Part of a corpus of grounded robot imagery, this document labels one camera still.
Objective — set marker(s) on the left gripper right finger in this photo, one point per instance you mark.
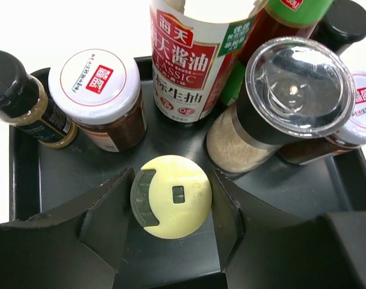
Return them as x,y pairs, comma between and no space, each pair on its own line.
261,246

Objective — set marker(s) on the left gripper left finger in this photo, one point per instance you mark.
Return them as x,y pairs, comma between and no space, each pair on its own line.
78,244

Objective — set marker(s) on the yellow-cap white powder jar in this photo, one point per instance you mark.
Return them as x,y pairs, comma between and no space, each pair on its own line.
171,197

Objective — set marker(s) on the red-label lid spice jar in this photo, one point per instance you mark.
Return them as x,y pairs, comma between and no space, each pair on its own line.
351,136

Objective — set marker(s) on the red-label lid brown jar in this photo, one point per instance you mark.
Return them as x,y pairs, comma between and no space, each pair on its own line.
101,91

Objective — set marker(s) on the small dark pepper bottle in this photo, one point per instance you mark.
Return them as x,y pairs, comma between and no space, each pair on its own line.
25,104

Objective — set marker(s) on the silver-lid white powder jar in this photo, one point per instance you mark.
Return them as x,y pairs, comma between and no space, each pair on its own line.
293,89

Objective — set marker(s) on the tall black-cap sauce bottle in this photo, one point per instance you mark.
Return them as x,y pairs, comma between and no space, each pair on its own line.
194,48

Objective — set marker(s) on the yellow-cap red sauce bottle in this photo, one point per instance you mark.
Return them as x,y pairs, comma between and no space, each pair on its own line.
279,18

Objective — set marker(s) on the small black-cap spice bottle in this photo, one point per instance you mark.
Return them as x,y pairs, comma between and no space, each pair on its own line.
343,25

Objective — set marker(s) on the black plastic tray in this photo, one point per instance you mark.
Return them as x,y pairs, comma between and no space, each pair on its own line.
42,179

